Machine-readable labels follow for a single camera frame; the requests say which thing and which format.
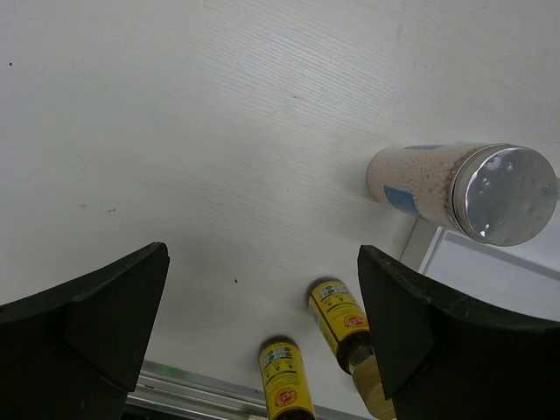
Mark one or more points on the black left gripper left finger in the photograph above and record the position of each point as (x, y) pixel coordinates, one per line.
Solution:
(75, 351)

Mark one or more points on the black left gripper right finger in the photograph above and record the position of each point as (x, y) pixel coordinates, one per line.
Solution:
(445, 355)

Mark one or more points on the yellow-label small bottle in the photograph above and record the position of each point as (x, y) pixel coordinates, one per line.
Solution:
(284, 382)
(345, 327)

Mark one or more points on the white divided plastic tray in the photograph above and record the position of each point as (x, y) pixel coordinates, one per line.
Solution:
(522, 278)

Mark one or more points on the left blue-label salt shaker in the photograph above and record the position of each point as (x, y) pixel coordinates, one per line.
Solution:
(498, 194)

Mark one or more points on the aluminium table frame rail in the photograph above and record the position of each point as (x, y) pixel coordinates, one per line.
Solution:
(171, 391)

